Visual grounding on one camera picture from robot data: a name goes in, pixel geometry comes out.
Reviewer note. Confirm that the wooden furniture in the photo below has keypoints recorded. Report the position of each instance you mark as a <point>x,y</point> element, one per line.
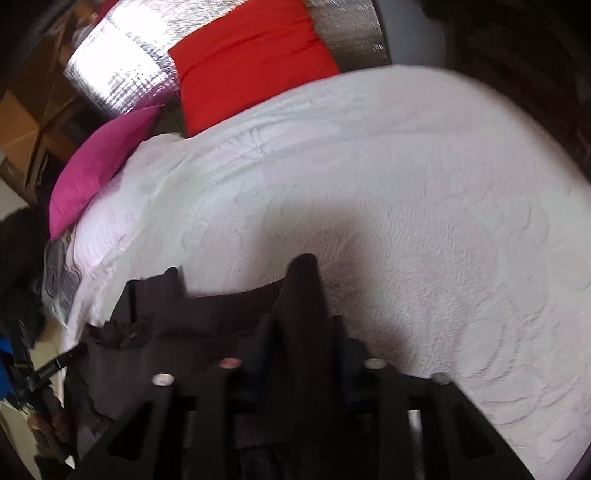
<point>37,106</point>

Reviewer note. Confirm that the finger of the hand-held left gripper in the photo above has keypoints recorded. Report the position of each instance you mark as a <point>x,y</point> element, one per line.
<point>60,359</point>

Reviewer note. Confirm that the person's left hand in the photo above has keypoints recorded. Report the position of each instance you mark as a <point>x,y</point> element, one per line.
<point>48,422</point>

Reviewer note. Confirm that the white textured bedspread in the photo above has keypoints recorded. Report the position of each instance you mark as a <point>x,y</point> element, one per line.
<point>392,207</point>

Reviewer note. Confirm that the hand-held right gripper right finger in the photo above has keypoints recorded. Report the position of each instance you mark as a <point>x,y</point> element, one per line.
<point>345,355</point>

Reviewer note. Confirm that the pile of dark clothes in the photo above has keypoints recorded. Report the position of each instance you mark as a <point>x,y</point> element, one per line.
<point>18,267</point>

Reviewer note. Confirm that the red pillow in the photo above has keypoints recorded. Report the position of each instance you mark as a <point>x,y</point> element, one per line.
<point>249,60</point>

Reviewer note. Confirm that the black jacket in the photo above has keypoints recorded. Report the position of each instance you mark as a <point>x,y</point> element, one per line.
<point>198,323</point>

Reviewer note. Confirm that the pink pillow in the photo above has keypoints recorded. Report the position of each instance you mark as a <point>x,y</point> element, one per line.
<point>97,166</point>

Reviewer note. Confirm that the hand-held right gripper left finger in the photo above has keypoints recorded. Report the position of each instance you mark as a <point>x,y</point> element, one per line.
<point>255,376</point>

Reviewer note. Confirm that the silver foil insulation mat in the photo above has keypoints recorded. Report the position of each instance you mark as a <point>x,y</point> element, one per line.
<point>124,78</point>

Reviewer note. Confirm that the grey clothing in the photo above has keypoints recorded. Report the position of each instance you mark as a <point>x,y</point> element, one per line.
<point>57,281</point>

